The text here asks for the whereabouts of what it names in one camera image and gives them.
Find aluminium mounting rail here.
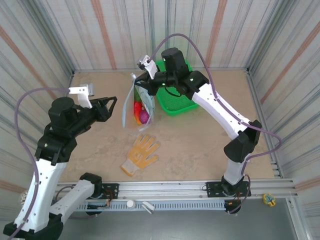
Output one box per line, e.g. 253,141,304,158
55,178,300,200

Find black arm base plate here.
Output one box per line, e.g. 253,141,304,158
205,180,252,199
84,182,120,200

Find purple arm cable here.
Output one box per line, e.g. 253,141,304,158
9,87,71,239
149,33,284,215

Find bundle of white sticks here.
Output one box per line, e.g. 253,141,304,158
18,190,29,206

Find orange white work glove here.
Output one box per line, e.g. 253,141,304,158
120,133,161,177

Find clear zip-top bag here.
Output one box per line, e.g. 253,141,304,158
122,72,158,134

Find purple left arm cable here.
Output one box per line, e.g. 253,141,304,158
9,87,71,239

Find white plastic clip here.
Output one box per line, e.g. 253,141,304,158
141,201,156,215

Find green plastic mesh basket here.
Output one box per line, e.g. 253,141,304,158
154,59,200,117

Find purple toy cabbage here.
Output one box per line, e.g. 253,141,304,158
139,111,151,125

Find yellow tree ornament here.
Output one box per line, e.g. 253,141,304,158
261,192,277,208

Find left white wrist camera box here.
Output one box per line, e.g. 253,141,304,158
67,83,97,109

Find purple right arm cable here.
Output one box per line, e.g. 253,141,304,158
149,33,284,215

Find grey slotted cable duct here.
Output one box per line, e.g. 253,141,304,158
75,199,242,212

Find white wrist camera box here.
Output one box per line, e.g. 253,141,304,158
136,55,161,79
67,83,97,109

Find red black wire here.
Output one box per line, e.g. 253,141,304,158
100,189,112,209
230,190,244,205

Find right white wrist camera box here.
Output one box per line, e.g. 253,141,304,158
136,55,161,79

